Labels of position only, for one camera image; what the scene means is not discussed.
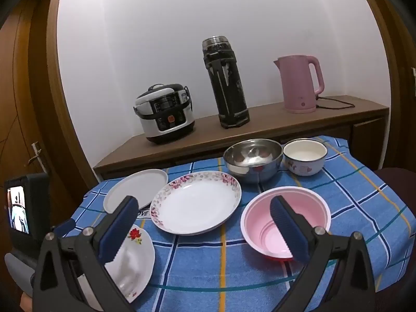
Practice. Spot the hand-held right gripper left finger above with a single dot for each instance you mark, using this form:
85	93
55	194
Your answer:
118	227

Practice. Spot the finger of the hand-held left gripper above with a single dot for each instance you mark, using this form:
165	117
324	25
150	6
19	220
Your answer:
65	227

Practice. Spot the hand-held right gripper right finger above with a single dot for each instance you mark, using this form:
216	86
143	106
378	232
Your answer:
289	230

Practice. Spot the pink plastic bowl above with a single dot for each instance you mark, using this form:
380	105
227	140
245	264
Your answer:
260	217

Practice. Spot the white rose-print scalloped plate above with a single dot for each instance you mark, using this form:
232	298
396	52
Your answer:
136	260

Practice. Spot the plain white plate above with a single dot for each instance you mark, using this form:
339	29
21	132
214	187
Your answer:
139	185

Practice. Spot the enamel bowl with white inside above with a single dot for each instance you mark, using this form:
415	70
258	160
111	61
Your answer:
304	167

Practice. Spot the stainless steel bowl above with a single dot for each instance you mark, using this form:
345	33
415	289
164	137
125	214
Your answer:
253	169

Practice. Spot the white plate with floral rim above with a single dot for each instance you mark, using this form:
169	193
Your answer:
198	204

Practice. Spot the blue checked tablecloth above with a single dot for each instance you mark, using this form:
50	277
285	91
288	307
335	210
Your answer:
201	266

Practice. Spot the brown wooden door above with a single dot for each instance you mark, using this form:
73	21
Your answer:
19	104

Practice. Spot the brown wooden sideboard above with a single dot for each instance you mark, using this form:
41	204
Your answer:
276	123

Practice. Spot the white and black rice cooker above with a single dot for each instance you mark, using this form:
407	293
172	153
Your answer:
162	120

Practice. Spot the pink electric kettle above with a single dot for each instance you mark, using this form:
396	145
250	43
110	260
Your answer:
295	87

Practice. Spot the tall black thermos flask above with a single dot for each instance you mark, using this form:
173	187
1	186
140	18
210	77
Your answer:
227	87

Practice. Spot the wooden door frame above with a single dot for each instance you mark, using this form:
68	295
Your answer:
48	87

